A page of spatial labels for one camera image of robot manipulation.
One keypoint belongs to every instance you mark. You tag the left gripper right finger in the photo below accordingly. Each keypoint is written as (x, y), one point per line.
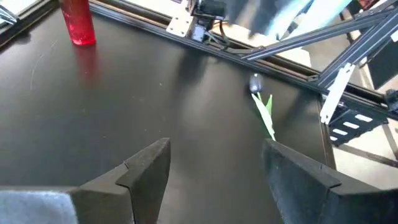
(326, 202)

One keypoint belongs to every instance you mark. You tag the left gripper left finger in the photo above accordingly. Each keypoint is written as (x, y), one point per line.
(124, 193)

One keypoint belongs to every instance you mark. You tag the black artificial tulip with leaves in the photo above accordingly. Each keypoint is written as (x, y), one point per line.
(256, 83)

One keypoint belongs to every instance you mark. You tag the red glass vase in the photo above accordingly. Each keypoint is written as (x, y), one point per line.
(79, 25)

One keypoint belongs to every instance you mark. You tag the black table mat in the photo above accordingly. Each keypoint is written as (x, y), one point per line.
(124, 93)

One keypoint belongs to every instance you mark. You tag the black aluminium table frame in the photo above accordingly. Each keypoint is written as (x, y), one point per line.
(280, 70)

